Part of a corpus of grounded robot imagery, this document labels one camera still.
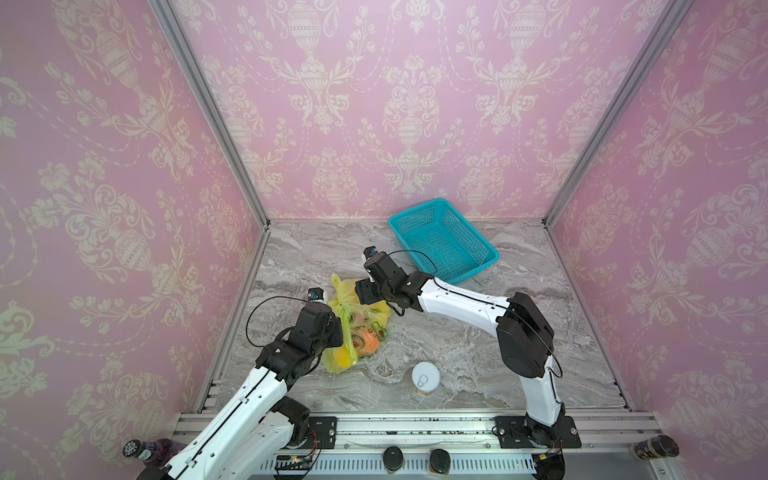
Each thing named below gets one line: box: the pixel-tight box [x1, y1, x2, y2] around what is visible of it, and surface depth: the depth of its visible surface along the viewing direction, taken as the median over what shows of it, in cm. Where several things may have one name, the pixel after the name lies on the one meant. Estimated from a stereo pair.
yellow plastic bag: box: [322, 273, 392, 374], surface depth 85 cm
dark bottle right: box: [630, 434, 680, 461], surface depth 67 cm
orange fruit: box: [359, 332, 379, 354], surface depth 85 cm
